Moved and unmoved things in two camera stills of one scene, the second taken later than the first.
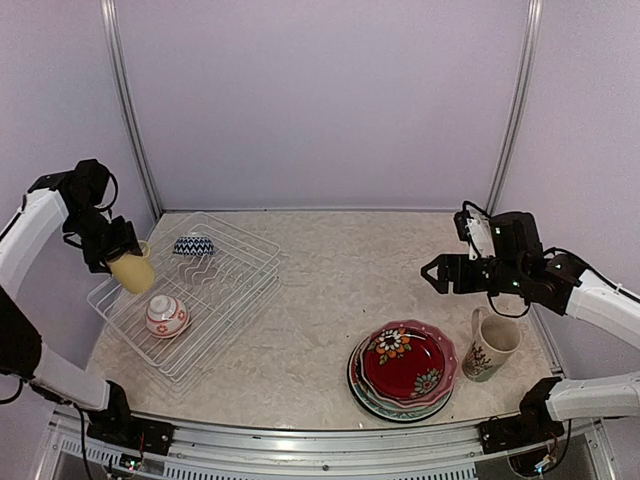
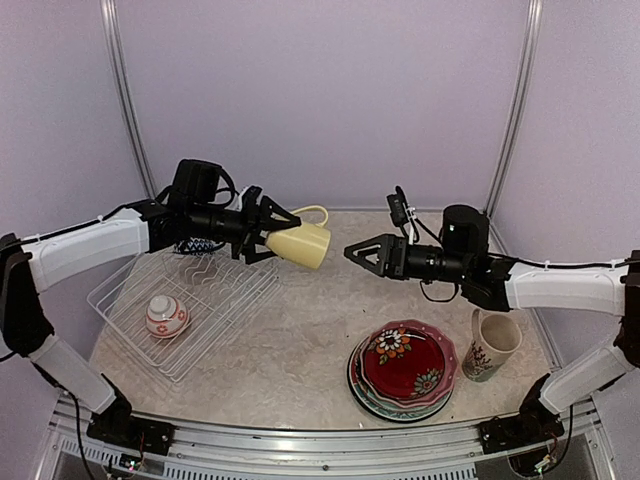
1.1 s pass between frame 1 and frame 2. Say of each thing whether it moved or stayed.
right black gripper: moved
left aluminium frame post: stayed
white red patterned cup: stayed
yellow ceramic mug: moved
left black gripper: moved
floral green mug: stayed
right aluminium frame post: stayed
